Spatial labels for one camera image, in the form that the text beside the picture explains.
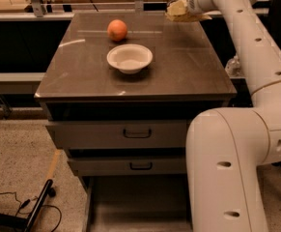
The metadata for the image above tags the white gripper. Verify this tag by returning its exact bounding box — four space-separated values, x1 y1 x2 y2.
167 0 215 16

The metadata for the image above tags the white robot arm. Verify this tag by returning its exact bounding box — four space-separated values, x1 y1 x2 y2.
182 0 281 232

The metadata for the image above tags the grey metal drawer cabinet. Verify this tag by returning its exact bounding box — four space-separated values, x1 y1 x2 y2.
36 12 236 232

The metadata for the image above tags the grey middle drawer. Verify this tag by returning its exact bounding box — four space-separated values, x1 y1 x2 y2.
46 120 187 149

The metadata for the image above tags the grey drawer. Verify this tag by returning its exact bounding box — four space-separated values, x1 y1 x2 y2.
46 120 187 149
68 157 186 176

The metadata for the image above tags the grey bottom drawer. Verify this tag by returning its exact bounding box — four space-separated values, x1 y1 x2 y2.
68 157 186 176

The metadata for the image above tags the orange round fruit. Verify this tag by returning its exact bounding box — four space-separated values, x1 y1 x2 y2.
107 19 127 42

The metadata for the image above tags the white paper bowl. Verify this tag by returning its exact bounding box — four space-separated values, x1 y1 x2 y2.
107 43 153 74

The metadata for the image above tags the left clear sanitizer bottle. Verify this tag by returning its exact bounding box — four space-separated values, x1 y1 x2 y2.
225 55 240 77

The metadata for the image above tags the black stand base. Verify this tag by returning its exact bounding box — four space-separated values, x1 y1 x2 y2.
0 179 57 232

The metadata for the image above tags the black floor cable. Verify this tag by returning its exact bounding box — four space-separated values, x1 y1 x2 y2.
0 132 63 232

